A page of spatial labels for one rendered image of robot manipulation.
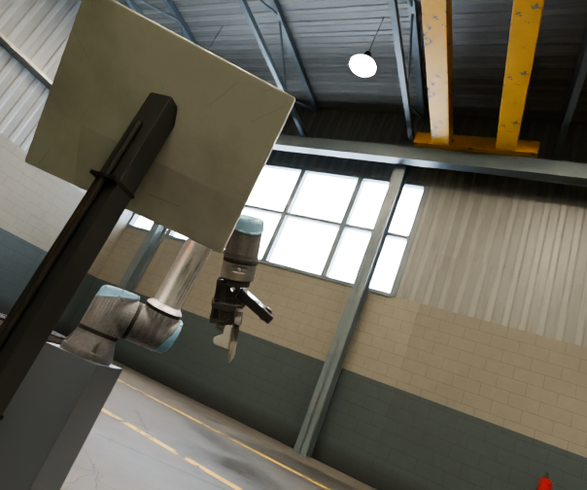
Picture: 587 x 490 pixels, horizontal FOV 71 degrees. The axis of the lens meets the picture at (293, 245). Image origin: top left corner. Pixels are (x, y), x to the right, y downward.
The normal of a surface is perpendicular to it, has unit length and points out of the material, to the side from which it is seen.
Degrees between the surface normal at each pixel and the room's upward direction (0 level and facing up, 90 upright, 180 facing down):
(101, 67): 120
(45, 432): 90
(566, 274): 90
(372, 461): 90
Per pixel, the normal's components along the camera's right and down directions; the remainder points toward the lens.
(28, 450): -0.01, -0.35
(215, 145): 0.04, 0.23
